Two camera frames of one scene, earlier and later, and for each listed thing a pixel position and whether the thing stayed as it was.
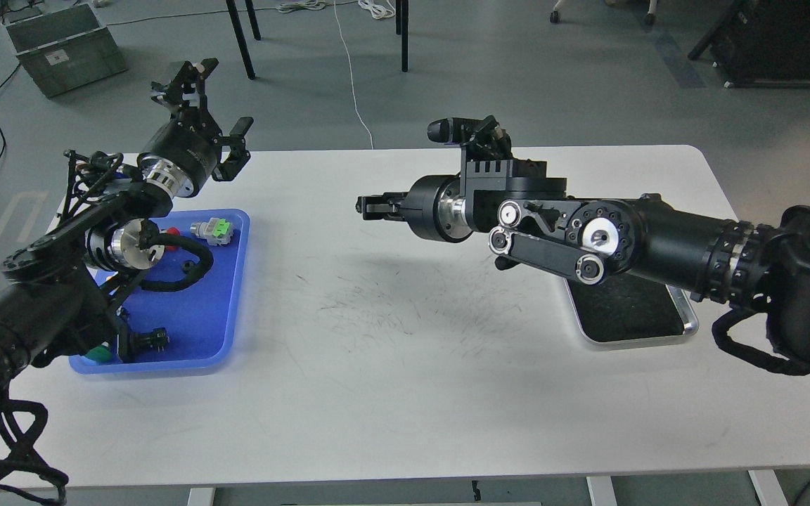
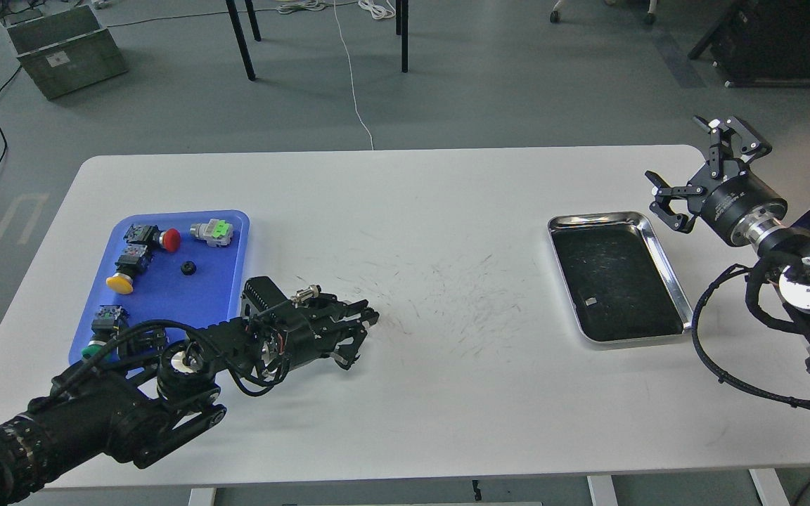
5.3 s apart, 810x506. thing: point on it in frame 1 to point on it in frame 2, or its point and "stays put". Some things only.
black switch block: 133,345 stays put
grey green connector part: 217,231 stays put
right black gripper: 433,208 to 725,193
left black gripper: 180,155 to 305,329
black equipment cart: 784,43 stays put
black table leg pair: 402,17 stays put
